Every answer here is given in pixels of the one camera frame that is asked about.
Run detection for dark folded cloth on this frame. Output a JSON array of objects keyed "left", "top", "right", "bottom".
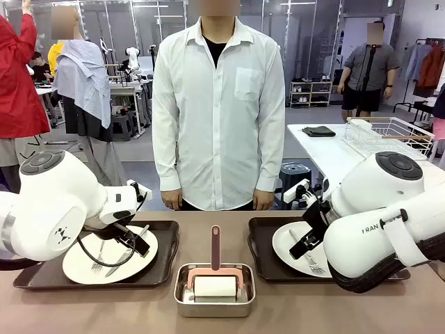
[{"left": 301, "top": 125, "right": 337, "bottom": 138}]

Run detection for dark plastic stool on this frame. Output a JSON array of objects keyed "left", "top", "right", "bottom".
[{"left": 279, "top": 161, "right": 313, "bottom": 210}]

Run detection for person's right forearm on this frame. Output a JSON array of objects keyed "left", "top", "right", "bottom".
[{"left": 152, "top": 128, "right": 181, "bottom": 192}]

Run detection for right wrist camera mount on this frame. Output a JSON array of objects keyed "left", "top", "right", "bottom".
[{"left": 284, "top": 179, "right": 323, "bottom": 209}]

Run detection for black clothes rack with garments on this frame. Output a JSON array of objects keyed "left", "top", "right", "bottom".
[{"left": 394, "top": 37, "right": 445, "bottom": 113}]

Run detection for white wire dish rack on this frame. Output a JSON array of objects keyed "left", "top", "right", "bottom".
[{"left": 342, "top": 117, "right": 435, "bottom": 161}]

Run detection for person in yellow hoodie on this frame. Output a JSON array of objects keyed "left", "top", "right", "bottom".
[{"left": 47, "top": 42, "right": 66, "bottom": 78}]

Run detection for grey step stool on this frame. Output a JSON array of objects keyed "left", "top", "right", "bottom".
[{"left": 111, "top": 113, "right": 137, "bottom": 142}]

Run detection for silver fork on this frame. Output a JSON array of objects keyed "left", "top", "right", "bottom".
[
  {"left": 289, "top": 228, "right": 327, "bottom": 276},
  {"left": 90, "top": 239, "right": 106, "bottom": 272}
]

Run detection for rectangular steel tray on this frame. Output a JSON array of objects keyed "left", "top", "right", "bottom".
[{"left": 173, "top": 263, "right": 257, "bottom": 318}]

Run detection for mannequin with striped shirt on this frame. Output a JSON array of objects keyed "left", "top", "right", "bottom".
[{"left": 51, "top": 6, "right": 127, "bottom": 189}]

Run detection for white background workbench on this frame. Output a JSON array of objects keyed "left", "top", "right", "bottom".
[{"left": 109, "top": 78, "right": 154, "bottom": 137}]

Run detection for black left arm cable sleeve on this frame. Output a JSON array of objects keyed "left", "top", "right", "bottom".
[{"left": 0, "top": 256, "right": 39, "bottom": 271}]

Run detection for black arm cable sleeve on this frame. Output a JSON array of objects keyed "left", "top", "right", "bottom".
[
  {"left": 0, "top": 256, "right": 39, "bottom": 271},
  {"left": 332, "top": 236, "right": 445, "bottom": 295}
]

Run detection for white round plate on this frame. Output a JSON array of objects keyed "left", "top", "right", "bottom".
[
  {"left": 62, "top": 225, "right": 159, "bottom": 285},
  {"left": 272, "top": 221, "right": 334, "bottom": 278}
]

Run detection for person in grey t-shirt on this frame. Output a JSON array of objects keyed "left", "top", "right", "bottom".
[{"left": 336, "top": 21, "right": 401, "bottom": 123}]

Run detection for black right arm cable sleeve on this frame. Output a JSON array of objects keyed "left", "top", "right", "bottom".
[{"left": 332, "top": 236, "right": 445, "bottom": 295}]

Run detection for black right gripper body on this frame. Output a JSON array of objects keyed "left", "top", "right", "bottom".
[{"left": 301, "top": 200, "right": 337, "bottom": 241}]

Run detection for white cutlery holder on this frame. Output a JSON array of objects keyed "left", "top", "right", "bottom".
[{"left": 346, "top": 118, "right": 371, "bottom": 140}]

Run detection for white shoe rack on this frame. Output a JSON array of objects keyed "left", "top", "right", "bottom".
[{"left": 289, "top": 79, "right": 334, "bottom": 109}]

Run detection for person's left hand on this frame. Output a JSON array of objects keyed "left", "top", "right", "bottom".
[{"left": 252, "top": 189, "right": 277, "bottom": 212}]

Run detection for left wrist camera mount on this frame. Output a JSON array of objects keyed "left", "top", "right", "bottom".
[{"left": 125, "top": 180, "right": 153, "bottom": 203}]

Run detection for person in white shirt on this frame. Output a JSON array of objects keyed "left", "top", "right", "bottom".
[{"left": 152, "top": 0, "right": 286, "bottom": 212}]

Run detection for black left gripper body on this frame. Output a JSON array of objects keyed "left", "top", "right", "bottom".
[{"left": 84, "top": 214, "right": 137, "bottom": 244}]

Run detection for black camera stand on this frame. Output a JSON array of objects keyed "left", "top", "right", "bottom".
[{"left": 354, "top": 43, "right": 378, "bottom": 118}]

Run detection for mannequin with red jacket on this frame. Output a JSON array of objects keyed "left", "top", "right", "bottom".
[{"left": 0, "top": 0, "right": 51, "bottom": 194}]

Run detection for person's right hand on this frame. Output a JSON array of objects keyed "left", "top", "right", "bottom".
[{"left": 161, "top": 189, "right": 184, "bottom": 211}]

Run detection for black tripod pole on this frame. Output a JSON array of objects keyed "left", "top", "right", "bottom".
[{"left": 148, "top": 44, "right": 157, "bottom": 91}]

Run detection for white side table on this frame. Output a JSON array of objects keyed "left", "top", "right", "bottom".
[{"left": 286, "top": 123, "right": 445, "bottom": 213}]

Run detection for pink lint roller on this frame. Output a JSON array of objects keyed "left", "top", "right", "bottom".
[{"left": 186, "top": 225, "right": 244, "bottom": 303}]

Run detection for silver table knife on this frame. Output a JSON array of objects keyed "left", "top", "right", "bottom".
[{"left": 105, "top": 224, "right": 150, "bottom": 278}]

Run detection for dark brown serving tray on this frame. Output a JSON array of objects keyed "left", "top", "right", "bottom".
[
  {"left": 247, "top": 217, "right": 411, "bottom": 285},
  {"left": 13, "top": 219, "right": 181, "bottom": 292}
]

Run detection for seated person in black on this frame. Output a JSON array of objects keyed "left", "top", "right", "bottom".
[{"left": 29, "top": 51, "right": 55, "bottom": 83}]

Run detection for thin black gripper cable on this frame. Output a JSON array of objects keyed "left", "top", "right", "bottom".
[{"left": 76, "top": 236, "right": 137, "bottom": 268}]

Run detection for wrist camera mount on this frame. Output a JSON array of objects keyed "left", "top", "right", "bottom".
[
  {"left": 284, "top": 179, "right": 323, "bottom": 209},
  {"left": 125, "top": 180, "right": 153, "bottom": 203}
]

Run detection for person's left forearm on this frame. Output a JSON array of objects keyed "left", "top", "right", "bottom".
[{"left": 255, "top": 128, "right": 286, "bottom": 192}]

